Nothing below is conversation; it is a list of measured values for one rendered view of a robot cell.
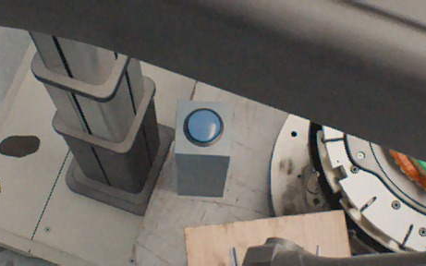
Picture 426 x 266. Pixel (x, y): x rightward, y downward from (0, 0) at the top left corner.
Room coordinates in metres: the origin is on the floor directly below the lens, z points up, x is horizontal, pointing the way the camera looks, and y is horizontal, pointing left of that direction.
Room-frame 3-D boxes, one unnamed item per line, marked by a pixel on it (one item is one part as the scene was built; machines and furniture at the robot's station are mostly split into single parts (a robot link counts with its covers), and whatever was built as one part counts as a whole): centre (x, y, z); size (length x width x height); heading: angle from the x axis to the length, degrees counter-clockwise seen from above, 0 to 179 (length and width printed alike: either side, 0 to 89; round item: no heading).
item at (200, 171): (0.28, 0.01, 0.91); 0.07 x 0.07 x 0.25; 2
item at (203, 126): (0.28, 0.01, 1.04); 0.04 x 0.04 x 0.01
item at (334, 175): (0.25, -0.15, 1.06); 0.08 x 0.02 x 0.01; 17
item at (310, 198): (0.27, -0.16, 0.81); 0.07 x 0.03 x 0.01; 9
